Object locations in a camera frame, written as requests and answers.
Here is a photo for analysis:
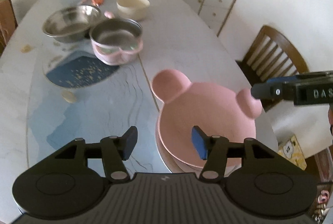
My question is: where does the pink pot steel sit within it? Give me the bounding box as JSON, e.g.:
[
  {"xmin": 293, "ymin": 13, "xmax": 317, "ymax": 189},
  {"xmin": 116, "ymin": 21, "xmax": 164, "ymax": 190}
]
[{"xmin": 89, "ymin": 18, "xmax": 143, "ymax": 66}]

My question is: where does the wooden chair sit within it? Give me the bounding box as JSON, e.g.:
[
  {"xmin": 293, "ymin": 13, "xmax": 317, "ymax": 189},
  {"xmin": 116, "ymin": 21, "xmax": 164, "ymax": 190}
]
[
  {"xmin": 0, "ymin": 0, "xmax": 17, "ymax": 54},
  {"xmin": 235, "ymin": 24, "xmax": 311, "ymax": 112}
]

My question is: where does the pink bear-shaped plate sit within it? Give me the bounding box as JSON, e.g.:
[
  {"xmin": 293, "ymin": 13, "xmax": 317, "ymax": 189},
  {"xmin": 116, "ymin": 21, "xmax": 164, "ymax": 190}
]
[{"xmin": 151, "ymin": 69, "xmax": 262, "ymax": 169}]

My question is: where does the large white plate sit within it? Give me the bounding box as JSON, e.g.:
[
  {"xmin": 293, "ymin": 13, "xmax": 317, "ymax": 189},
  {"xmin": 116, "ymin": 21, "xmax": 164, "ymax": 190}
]
[{"xmin": 155, "ymin": 133, "xmax": 202, "ymax": 177}]

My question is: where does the person's right hand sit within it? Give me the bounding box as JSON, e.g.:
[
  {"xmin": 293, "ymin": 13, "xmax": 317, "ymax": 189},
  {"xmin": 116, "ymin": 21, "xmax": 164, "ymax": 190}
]
[{"xmin": 328, "ymin": 105, "xmax": 333, "ymax": 135}]

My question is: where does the large steel bowl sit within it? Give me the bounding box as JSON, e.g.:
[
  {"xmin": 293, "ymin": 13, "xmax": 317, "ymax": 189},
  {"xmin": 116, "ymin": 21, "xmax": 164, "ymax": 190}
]
[{"xmin": 42, "ymin": 5, "xmax": 102, "ymax": 44}]

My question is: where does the wooden chair left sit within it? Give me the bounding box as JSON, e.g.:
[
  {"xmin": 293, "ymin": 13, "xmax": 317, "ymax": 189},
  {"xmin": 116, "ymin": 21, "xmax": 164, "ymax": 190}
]
[{"xmin": 0, "ymin": 0, "xmax": 17, "ymax": 54}]

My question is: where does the small beige crumb object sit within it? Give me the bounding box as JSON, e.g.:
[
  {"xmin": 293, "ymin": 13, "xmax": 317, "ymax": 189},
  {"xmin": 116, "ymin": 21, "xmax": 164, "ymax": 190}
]
[{"xmin": 20, "ymin": 45, "xmax": 34, "ymax": 53}]

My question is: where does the yellow cartoon box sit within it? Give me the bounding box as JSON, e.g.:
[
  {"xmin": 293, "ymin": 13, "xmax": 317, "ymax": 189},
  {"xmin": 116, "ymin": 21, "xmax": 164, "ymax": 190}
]
[{"xmin": 278, "ymin": 135, "xmax": 307, "ymax": 170}]

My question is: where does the wooden chair right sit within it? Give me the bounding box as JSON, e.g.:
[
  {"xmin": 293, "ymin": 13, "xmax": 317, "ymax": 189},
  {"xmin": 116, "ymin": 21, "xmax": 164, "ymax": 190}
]
[{"xmin": 235, "ymin": 24, "xmax": 311, "ymax": 112}]

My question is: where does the cream bowl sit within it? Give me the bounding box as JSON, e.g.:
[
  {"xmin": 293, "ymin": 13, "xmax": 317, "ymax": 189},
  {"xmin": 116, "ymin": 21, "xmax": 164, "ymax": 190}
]
[{"xmin": 117, "ymin": 0, "xmax": 150, "ymax": 21}]

